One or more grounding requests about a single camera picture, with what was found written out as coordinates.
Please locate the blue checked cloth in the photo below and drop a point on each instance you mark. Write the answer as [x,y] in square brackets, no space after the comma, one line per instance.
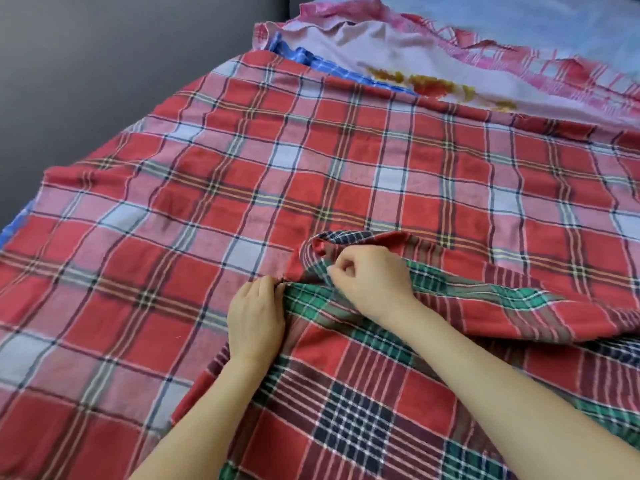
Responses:
[320,63]

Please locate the person's right forearm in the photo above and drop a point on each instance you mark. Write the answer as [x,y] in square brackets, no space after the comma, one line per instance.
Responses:
[510,395]

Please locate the person's left hand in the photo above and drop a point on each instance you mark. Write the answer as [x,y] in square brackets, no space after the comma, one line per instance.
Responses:
[257,320]

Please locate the white bed sheet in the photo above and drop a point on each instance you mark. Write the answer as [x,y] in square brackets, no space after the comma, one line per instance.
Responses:
[530,20]

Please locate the red green plaid cloth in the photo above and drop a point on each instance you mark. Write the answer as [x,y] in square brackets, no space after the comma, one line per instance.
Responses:
[400,395]

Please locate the red white plaid cloth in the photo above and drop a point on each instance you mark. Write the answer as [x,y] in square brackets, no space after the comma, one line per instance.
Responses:
[250,175]

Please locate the person's right hand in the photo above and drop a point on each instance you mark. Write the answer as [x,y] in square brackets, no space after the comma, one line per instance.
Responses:
[375,280]

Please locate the person's left forearm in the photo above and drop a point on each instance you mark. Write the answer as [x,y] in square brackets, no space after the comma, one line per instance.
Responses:
[200,430]

